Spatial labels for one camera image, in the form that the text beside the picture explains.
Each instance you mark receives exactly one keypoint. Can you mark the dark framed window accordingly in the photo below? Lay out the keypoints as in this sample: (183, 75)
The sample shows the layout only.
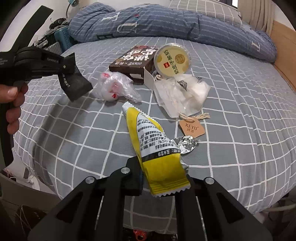
(226, 1)

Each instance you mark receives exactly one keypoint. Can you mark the grey checked pillow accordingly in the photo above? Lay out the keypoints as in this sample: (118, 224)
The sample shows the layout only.
(208, 9)

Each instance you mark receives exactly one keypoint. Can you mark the beige curtain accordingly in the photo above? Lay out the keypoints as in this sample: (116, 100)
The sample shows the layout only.
(256, 14)

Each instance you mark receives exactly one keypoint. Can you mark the yellow cup with clear lid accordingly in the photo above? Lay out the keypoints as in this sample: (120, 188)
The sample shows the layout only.
(172, 60)

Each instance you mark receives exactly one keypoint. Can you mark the silver foil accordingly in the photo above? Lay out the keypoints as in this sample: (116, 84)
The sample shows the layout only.
(185, 144)

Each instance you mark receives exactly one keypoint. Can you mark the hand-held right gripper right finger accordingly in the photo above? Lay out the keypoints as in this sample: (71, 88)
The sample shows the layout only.
(185, 204)

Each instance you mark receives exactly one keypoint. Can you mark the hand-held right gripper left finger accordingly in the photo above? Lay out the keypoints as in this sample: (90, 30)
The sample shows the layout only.
(131, 178)

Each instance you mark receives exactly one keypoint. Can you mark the brown printed carton box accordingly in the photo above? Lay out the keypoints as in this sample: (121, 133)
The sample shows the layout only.
(131, 59)

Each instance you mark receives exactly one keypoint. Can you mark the yellow snack wrapper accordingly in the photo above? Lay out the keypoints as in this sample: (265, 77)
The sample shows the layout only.
(159, 171)

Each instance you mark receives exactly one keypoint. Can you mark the white plastic packaging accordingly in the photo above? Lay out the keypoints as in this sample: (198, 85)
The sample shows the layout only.
(175, 97)

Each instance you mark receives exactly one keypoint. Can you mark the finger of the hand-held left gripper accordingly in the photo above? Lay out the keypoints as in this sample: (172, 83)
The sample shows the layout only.
(53, 63)

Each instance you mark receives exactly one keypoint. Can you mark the clear plastic bag red print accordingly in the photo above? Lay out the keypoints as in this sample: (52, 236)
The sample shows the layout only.
(115, 85)

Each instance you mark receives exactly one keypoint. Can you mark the bed with grey checked sheet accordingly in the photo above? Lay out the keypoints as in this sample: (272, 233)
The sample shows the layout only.
(231, 115)

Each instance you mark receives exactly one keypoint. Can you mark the blue striped quilt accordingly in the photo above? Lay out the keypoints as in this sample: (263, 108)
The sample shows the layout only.
(161, 23)

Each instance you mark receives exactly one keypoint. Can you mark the grey hard suitcase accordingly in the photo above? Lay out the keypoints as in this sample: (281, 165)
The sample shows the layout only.
(54, 47)

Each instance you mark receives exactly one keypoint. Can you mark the teal plastic crate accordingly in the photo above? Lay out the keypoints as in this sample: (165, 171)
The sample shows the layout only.
(64, 38)

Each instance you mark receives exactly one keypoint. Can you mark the blue desk lamp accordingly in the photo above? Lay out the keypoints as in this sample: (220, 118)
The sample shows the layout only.
(74, 2)

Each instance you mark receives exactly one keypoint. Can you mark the person's left hand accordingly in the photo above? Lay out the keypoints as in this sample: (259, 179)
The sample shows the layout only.
(13, 92)

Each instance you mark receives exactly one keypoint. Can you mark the wooden headboard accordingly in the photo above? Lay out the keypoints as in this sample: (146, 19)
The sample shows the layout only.
(284, 41)

